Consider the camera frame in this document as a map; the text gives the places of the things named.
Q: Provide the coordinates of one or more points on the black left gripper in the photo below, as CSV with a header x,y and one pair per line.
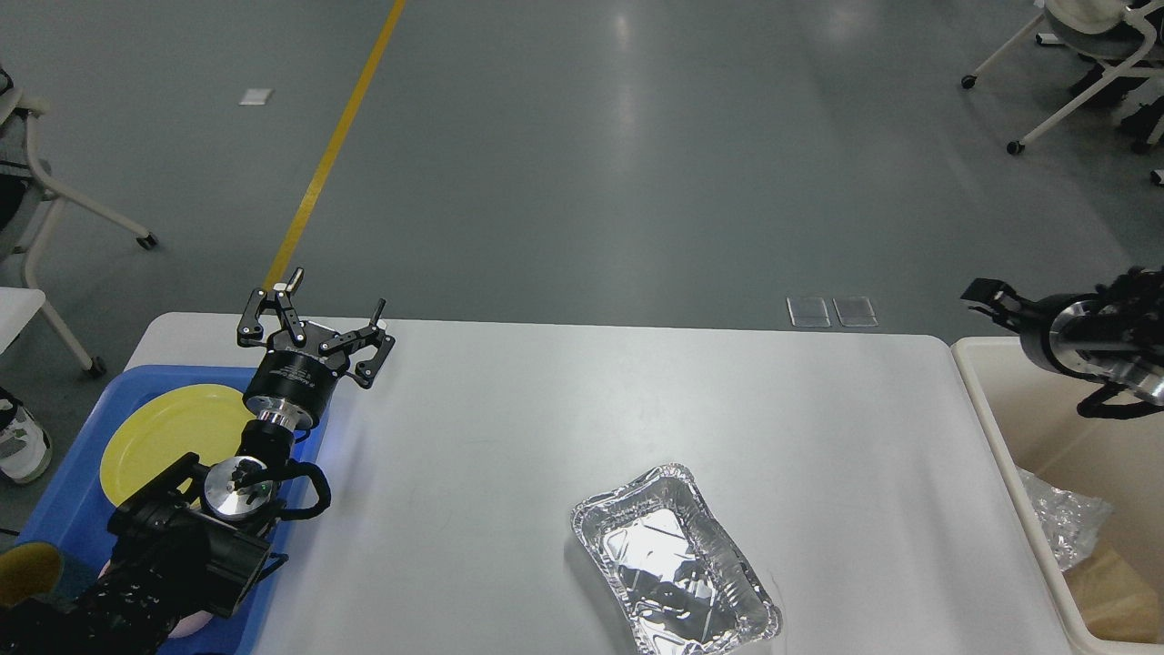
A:
x,y
299,384

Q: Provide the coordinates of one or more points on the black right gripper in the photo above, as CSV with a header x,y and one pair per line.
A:
x,y
1057,332

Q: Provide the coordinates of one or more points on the yellow plastic plate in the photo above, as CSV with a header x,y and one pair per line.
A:
x,y
206,419

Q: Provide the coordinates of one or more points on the aluminium foil sheet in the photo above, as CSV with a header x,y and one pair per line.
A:
x,y
1071,522

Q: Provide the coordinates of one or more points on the pink plastic mug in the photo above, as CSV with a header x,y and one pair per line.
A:
x,y
190,624

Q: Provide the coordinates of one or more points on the brown paper bag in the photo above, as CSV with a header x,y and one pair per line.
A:
x,y
1114,601

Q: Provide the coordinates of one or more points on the aluminium foil tray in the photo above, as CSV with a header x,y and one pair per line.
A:
x,y
682,584

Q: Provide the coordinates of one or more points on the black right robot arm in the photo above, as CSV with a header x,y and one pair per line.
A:
x,y
1111,336

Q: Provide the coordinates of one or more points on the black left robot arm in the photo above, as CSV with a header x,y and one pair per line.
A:
x,y
196,537

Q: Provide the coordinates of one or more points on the beige plastic bin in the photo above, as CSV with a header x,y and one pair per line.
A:
x,y
1030,418

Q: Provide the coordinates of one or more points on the seated person dark trousers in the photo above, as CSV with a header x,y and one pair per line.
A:
x,y
1108,43

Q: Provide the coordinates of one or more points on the blue plastic tray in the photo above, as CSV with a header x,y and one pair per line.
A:
x,y
75,512

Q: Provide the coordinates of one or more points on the small white side table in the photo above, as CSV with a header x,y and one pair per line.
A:
x,y
18,306

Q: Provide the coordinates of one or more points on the standing person dark trousers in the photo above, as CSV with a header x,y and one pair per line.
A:
x,y
26,450

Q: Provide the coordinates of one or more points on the grey office chair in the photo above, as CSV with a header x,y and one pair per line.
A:
x,y
45,205

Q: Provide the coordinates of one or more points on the blue yellow cup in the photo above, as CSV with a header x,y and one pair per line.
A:
x,y
28,569

